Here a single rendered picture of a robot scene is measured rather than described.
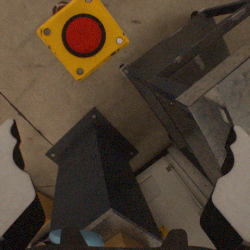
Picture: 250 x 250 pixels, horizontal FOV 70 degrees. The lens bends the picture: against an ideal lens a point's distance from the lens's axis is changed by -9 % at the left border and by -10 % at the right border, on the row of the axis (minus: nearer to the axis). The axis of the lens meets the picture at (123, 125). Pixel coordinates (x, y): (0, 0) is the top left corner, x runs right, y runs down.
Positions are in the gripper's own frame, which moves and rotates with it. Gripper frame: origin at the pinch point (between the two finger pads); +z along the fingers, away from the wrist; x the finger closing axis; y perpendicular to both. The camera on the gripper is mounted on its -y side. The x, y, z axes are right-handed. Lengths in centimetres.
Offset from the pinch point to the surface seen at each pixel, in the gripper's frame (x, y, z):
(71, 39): -6.0, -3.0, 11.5
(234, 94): 21.0, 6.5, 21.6
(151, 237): 10, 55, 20
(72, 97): -29, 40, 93
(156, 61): 17, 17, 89
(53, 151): -42, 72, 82
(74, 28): -5.6, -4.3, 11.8
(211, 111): 15.8, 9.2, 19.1
